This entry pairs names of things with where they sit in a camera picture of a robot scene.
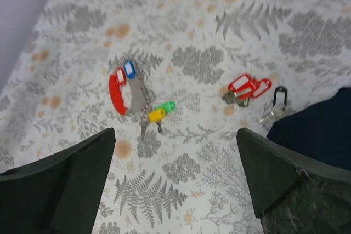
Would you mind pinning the metal key holder red handle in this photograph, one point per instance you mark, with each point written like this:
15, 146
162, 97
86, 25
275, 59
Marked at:
131, 99

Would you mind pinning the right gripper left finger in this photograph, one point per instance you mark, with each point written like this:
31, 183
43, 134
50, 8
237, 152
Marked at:
60, 193

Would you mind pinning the green key tag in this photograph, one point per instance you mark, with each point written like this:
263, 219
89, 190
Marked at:
167, 106

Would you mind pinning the dark blue cloth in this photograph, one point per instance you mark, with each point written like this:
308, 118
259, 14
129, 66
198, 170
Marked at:
321, 131

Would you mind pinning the red key tag with key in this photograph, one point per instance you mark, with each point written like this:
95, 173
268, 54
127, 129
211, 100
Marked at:
120, 76

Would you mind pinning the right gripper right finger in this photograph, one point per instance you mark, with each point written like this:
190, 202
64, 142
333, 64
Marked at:
292, 193

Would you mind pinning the red key tags bunch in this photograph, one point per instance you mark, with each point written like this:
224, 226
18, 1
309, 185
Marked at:
244, 88

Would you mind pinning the yellow key tag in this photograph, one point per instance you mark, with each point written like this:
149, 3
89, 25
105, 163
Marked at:
156, 116

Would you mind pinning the blue key tag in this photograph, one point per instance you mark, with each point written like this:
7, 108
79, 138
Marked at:
129, 69

